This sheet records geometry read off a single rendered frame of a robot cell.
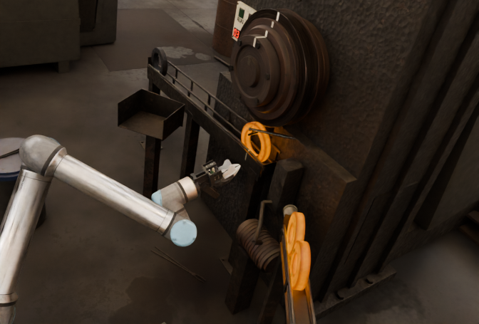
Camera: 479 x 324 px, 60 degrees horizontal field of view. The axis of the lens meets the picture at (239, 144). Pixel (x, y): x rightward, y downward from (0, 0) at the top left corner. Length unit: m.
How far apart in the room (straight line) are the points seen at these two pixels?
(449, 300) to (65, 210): 2.20
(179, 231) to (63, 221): 1.18
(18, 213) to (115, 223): 0.94
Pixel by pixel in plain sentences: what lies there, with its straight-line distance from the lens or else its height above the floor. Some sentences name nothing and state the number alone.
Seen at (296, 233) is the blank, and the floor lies 0.76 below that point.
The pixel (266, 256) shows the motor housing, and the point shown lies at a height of 0.52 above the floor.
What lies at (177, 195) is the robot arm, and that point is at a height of 0.71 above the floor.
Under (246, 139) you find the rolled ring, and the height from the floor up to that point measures 0.73.
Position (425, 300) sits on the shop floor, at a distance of 2.63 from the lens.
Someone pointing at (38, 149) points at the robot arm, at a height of 0.91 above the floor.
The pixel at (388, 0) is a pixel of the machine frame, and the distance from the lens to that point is 1.48.
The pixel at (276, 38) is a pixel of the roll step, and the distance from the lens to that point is 1.59.
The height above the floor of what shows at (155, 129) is 0.60.
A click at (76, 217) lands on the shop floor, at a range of 2.54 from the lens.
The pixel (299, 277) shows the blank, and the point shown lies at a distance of 1.38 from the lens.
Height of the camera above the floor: 1.77
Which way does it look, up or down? 33 degrees down
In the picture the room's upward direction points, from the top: 12 degrees clockwise
